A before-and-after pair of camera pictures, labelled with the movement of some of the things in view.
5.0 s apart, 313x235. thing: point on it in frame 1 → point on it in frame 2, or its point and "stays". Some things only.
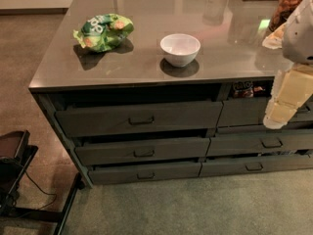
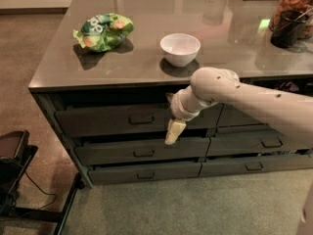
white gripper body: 299,38 → 179,106
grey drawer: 226,166 stays
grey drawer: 143,151 stays
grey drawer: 115,173 stays
